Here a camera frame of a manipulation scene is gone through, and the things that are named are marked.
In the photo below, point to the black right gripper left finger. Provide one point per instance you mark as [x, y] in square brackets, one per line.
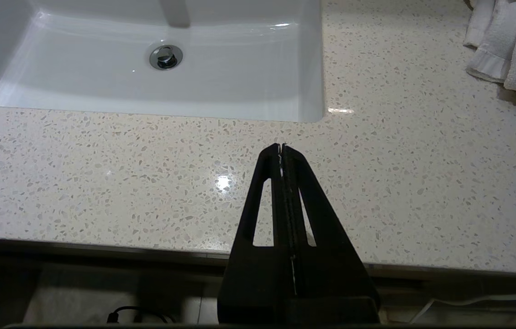
[258, 283]

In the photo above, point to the white crumpled towel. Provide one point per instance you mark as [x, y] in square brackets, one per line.
[513, 45]

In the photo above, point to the white ceramic sink basin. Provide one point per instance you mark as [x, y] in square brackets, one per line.
[102, 68]

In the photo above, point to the chrome sink drain stopper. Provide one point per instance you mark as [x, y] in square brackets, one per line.
[165, 55]

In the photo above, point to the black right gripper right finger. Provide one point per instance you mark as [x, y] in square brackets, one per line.
[331, 283]

